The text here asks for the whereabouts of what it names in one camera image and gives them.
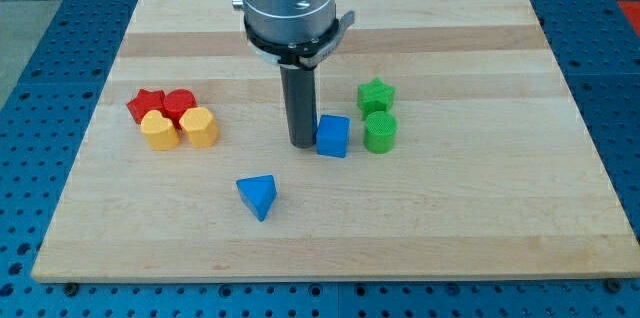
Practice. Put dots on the red star block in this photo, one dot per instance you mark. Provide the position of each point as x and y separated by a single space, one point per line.
145 101

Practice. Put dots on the blue cube block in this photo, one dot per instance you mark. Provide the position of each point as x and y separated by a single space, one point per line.
333 136

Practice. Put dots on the wooden board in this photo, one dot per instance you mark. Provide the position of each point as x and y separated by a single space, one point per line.
493 175

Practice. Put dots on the yellow heart block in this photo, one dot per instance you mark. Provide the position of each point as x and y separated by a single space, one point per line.
159 131

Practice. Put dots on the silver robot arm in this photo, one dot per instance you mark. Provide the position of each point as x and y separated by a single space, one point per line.
283 33

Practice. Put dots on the blue triangle block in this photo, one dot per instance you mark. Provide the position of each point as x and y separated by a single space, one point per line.
258 194

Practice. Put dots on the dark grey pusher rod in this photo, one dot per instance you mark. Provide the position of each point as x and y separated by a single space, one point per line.
300 105

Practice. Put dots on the green star block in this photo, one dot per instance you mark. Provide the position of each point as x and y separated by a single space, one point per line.
375 96

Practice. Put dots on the yellow hexagon block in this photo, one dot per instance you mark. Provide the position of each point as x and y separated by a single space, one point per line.
200 126

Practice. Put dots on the red cylinder block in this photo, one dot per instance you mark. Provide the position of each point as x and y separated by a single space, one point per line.
176 103

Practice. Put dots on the green cylinder block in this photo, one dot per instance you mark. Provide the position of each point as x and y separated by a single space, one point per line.
380 132

